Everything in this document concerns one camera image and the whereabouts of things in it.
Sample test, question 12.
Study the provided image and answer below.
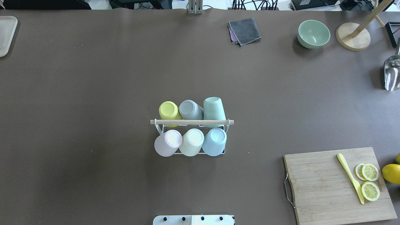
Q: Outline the green plastic cup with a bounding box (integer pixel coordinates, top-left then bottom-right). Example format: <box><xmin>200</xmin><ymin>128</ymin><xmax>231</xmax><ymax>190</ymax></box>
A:
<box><xmin>204</xmin><ymin>97</ymin><xmax>226</xmax><ymax>121</ymax></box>

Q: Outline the pink plastic cup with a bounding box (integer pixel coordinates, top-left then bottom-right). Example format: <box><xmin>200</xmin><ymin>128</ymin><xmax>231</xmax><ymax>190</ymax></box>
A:
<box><xmin>154</xmin><ymin>130</ymin><xmax>183</xmax><ymax>157</ymax></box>

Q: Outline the grey plastic cup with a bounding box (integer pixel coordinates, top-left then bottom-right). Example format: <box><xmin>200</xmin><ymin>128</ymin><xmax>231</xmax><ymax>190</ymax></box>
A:
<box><xmin>179</xmin><ymin>100</ymin><xmax>204</xmax><ymax>120</ymax></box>

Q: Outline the cream plastic cup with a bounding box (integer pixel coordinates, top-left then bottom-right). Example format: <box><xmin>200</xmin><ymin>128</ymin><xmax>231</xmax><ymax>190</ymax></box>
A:
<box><xmin>179</xmin><ymin>128</ymin><xmax>204</xmax><ymax>157</ymax></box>

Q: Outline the yellow plastic cup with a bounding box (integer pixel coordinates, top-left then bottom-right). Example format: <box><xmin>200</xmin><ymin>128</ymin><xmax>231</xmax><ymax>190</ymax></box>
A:
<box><xmin>159</xmin><ymin>101</ymin><xmax>183</xmax><ymax>120</ymax></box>

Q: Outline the light blue plastic cup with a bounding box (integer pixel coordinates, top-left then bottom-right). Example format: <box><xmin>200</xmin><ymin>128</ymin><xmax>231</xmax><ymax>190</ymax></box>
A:
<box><xmin>202</xmin><ymin>128</ymin><xmax>227</xmax><ymax>157</ymax></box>

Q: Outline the grey folded cloth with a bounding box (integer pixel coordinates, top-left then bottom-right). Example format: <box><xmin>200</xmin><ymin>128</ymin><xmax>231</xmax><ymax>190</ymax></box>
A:
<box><xmin>228</xmin><ymin>17</ymin><xmax>262</xmax><ymax>46</ymax></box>

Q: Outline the green bowl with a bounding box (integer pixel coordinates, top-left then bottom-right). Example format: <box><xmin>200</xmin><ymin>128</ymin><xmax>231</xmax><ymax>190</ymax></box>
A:
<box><xmin>297</xmin><ymin>20</ymin><xmax>330</xmax><ymax>49</ymax></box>

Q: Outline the yellow plastic knife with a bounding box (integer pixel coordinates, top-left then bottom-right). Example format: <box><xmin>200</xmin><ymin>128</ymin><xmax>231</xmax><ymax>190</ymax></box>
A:
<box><xmin>337</xmin><ymin>153</ymin><xmax>365</xmax><ymax>204</ymax></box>

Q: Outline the wooden cutting board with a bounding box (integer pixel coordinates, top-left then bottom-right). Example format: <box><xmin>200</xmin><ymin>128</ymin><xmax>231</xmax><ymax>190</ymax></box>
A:
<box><xmin>284</xmin><ymin>147</ymin><xmax>397</xmax><ymax>225</ymax></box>

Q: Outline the wooden mug tree stand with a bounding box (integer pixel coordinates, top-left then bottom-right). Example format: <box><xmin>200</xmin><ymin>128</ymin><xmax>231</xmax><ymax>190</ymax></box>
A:
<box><xmin>336</xmin><ymin>0</ymin><xmax>392</xmax><ymax>51</ymax></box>

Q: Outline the lemon slice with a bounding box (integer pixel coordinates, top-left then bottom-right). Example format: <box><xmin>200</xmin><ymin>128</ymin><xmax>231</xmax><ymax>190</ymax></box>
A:
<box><xmin>361</xmin><ymin>181</ymin><xmax>380</xmax><ymax>201</ymax></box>
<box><xmin>355</xmin><ymin>163</ymin><xmax>379</xmax><ymax>182</ymax></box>

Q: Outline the metal scoop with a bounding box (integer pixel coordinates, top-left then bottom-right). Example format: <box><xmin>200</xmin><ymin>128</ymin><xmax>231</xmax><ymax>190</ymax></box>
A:
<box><xmin>384</xmin><ymin>39</ymin><xmax>400</xmax><ymax>91</ymax></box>

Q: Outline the yellow lemon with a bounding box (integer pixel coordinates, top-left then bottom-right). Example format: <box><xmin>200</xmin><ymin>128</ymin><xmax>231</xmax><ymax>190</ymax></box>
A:
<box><xmin>395</xmin><ymin>153</ymin><xmax>400</xmax><ymax>165</ymax></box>
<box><xmin>381</xmin><ymin>164</ymin><xmax>400</xmax><ymax>185</ymax></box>

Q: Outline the cream plastic tray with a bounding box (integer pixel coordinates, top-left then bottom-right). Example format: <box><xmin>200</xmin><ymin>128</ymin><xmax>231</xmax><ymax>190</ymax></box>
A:
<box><xmin>0</xmin><ymin>16</ymin><xmax>18</xmax><ymax>57</ymax></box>

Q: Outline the white wire cup holder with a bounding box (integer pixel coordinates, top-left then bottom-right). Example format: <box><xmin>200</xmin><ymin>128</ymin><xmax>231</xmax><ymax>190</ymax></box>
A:
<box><xmin>150</xmin><ymin>119</ymin><xmax>234</xmax><ymax>155</ymax></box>

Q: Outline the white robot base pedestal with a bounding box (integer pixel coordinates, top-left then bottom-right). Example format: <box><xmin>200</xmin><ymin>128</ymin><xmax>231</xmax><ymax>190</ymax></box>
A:
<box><xmin>153</xmin><ymin>214</ymin><xmax>235</xmax><ymax>225</ymax></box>

